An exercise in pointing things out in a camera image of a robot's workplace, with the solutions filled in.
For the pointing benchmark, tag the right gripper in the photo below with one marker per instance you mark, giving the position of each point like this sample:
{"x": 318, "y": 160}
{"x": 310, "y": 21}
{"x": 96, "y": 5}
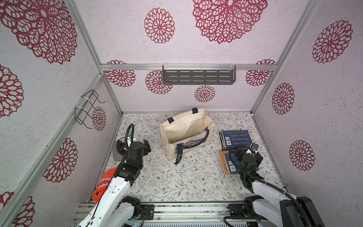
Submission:
{"x": 239, "y": 154}

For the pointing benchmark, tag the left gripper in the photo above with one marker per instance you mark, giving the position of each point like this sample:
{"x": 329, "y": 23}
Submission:
{"x": 146, "y": 147}

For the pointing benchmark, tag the cream canvas tote bag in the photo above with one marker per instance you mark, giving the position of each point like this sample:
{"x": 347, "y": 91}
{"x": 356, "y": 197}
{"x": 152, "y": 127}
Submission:
{"x": 186, "y": 132}

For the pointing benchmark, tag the black orange spine book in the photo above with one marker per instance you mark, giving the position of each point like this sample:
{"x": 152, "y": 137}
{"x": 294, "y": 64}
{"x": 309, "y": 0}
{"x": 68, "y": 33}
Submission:
{"x": 223, "y": 161}

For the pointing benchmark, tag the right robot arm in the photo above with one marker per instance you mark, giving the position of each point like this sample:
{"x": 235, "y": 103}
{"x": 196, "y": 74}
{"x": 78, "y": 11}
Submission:
{"x": 270, "y": 202}

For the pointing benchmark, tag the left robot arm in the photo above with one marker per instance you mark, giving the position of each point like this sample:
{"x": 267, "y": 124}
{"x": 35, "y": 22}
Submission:
{"x": 114, "y": 209}

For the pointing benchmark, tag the red toy figure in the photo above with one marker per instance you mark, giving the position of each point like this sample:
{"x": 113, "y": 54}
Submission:
{"x": 101, "y": 187}

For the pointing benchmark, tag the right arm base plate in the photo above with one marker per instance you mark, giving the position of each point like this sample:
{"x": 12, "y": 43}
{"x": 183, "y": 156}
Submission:
{"x": 241, "y": 210}

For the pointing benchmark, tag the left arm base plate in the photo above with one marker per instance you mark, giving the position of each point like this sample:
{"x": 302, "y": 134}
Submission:
{"x": 143, "y": 212}

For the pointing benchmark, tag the black wire wall rack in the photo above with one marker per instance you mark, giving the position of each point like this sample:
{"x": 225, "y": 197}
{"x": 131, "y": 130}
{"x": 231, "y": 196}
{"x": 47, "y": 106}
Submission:
{"x": 91, "y": 114}

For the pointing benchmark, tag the aluminium rail frame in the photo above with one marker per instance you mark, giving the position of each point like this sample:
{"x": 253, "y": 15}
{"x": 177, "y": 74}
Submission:
{"x": 181, "y": 211}

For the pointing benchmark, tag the grey slotted wall shelf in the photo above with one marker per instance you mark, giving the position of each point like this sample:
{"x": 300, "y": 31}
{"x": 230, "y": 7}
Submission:
{"x": 198, "y": 77}

